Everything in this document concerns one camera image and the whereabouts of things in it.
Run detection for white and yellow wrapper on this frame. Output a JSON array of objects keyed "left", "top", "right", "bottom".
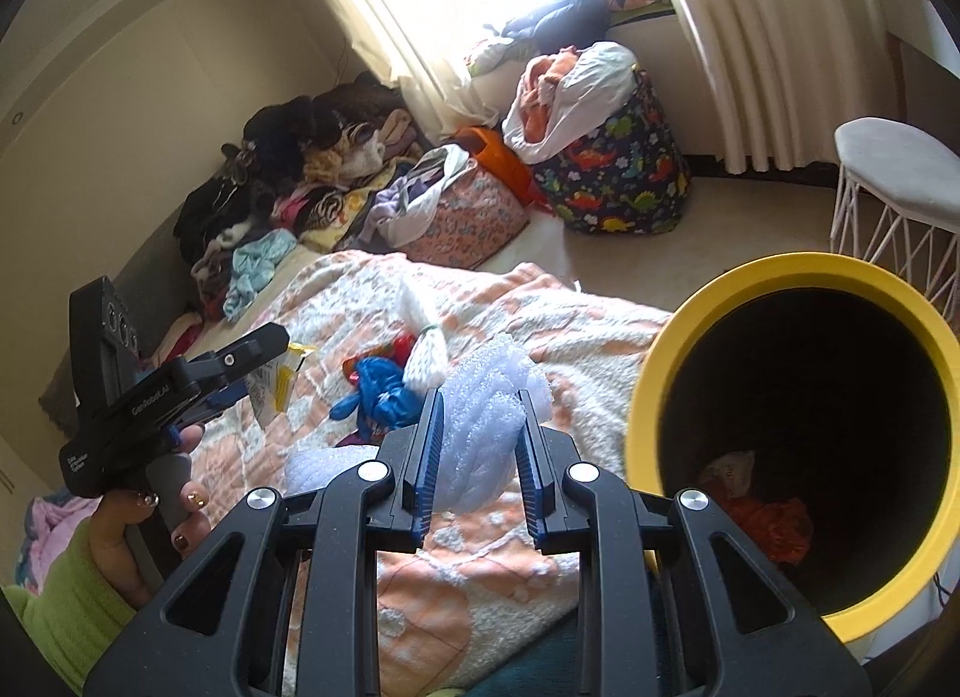
[{"left": 247, "top": 341, "right": 317, "bottom": 429}]

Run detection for orange bag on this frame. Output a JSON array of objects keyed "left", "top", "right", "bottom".
[{"left": 454, "top": 127, "right": 553, "bottom": 212}]

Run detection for sheer white curtain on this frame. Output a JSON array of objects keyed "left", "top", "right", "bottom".
[{"left": 274, "top": 0, "right": 511, "bottom": 143}]

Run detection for white foam wrap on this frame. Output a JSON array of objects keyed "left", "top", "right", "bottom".
[{"left": 285, "top": 356, "right": 553, "bottom": 515}]

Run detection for yellow round bin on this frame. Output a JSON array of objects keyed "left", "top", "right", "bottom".
[{"left": 626, "top": 253, "right": 960, "bottom": 644}]

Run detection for pile of clothes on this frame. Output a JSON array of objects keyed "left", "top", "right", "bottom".
[{"left": 172, "top": 71, "right": 451, "bottom": 323}]

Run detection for white garment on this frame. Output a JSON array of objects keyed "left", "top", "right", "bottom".
[{"left": 384, "top": 146, "right": 470, "bottom": 250}]

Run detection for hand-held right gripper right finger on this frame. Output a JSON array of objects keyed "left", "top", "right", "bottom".
[{"left": 516, "top": 389, "right": 875, "bottom": 697}]

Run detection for person's left hand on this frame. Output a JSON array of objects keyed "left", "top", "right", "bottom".
[{"left": 88, "top": 424, "right": 220, "bottom": 609}]

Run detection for crumpled white paper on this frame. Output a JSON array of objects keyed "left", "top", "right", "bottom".
[{"left": 697, "top": 451, "right": 758, "bottom": 497}]

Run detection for orange wrapper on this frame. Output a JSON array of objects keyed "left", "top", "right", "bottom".
[{"left": 705, "top": 483, "right": 815, "bottom": 567}]

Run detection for white printed pillow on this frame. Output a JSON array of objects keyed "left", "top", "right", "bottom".
[{"left": 461, "top": 37, "right": 527, "bottom": 77}]

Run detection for orange and white fluffy blanket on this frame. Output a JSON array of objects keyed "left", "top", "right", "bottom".
[{"left": 150, "top": 251, "right": 676, "bottom": 684}]

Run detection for dark jacket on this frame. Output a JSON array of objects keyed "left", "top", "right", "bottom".
[{"left": 499, "top": 0, "right": 612, "bottom": 44}]

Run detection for dark teal cloth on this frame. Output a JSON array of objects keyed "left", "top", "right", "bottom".
[{"left": 465, "top": 633, "right": 582, "bottom": 697}]

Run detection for person's left forearm green sleeve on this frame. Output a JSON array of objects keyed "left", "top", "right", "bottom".
[{"left": 0, "top": 517, "right": 142, "bottom": 695}]

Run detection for cream pleated curtain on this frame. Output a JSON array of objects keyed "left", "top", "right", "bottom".
[{"left": 645, "top": 0, "right": 901, "bottom": 177}]

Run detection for pink cloth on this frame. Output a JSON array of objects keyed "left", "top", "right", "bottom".
[{"left": 15, "top": 494, "right": 92, "bottom": 593}]

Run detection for white plastic bag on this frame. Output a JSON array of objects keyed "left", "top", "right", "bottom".
[{"left": 501, "top": 41, "right": 638, "bottom": 164}]

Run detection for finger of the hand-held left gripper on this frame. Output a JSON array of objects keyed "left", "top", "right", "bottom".
[
  {"left": 214, "top": 323, "right": 290, "bottom": 379},
  {"left": 196, "top": 376, "right": 252, "bottom": 422}
]

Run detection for dinosaur print fabric bag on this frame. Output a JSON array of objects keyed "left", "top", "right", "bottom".
[{"left": 532, "top": 71, "right": 692, "bottom": 238}]

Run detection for red plastic wrapper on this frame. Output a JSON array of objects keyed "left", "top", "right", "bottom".
[{"left": 343, "top": 332, "right": 417, "bottom": 387}]

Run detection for white wire stool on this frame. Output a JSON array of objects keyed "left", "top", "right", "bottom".
[{"left": 829, "top": 116, "right": 960, "bottom": 327}]

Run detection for orange clothes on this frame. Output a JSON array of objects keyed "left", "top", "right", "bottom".
[{"left": 523, "top": 48, "right": 580, "bottom": 143}]

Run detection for pink patterned bag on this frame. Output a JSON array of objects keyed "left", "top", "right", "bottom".
[{"left": 390, "top": 155, "right": 530, "bottom": 268}]

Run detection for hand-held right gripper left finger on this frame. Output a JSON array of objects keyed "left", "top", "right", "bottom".
[{"left": 82, "top": 388, "right": 446, "bottom": 697}]

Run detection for blue plastic wrapper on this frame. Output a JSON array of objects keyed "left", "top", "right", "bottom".
[{"left": 332, "top": 356, "right": 422, "bottom": 444}]

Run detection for light blue cloth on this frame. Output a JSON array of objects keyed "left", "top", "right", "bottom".
[{"left": 223, "top": 228, "right": 298, "bottom": 320}]

